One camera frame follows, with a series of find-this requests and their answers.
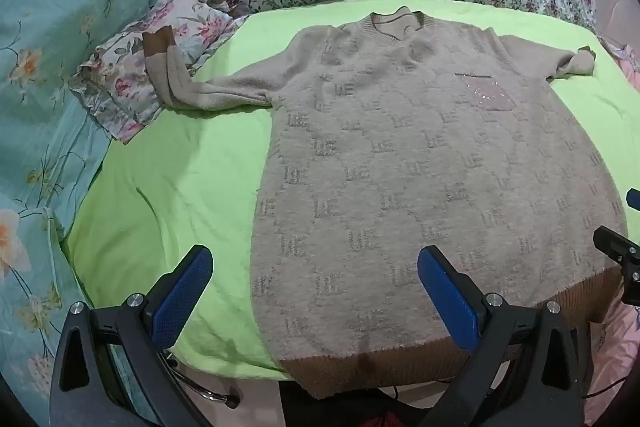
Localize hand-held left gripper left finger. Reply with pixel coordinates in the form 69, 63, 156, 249
49, 244, 216, 427

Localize teal floral blanket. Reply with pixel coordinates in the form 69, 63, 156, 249
0, 0, 172, 408

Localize pink floral pillow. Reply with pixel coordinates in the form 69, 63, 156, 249
70, 0, 249, 142

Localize dark cloth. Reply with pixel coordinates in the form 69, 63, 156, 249
277, 377, 451, 427

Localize pink cloth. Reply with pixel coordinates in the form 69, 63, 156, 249
584, 302, 640, 427

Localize green bed sheet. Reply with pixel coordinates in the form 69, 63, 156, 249
62, 0, 640, 382

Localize beige knit sweater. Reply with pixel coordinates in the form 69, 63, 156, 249
142, 7, 629, 400

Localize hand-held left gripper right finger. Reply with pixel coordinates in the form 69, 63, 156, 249
417, 246, 586, 427

